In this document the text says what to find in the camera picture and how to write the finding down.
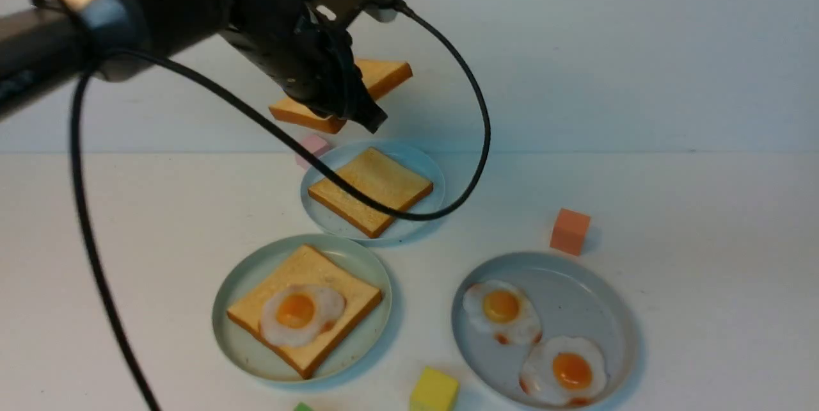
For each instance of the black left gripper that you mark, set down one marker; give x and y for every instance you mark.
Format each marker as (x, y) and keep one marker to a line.
(308, 59)

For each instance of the toast slice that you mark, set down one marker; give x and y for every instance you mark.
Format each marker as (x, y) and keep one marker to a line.
(379, 76)
(306, 265)
(379, 177)

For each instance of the fried egg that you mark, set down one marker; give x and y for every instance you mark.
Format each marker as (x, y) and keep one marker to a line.
(297, 315)
(502, 311)
(564, 371)

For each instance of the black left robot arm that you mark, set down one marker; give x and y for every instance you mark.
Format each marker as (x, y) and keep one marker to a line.
(44, 46)

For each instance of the pink cube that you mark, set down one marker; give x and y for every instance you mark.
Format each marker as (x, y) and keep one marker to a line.
(316, 145)

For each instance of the small light blue plate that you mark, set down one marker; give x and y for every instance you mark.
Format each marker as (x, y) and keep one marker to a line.
(409, 157)

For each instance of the green empty plate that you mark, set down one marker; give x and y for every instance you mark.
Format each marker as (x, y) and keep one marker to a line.
(360, 349)

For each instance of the orange cube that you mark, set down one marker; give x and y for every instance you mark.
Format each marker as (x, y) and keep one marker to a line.
(569, 232)

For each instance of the yellow cube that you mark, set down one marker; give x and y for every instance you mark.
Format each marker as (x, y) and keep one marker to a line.
(435, 390)

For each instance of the green cube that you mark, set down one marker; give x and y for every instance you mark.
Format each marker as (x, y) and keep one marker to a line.
(301, 406)

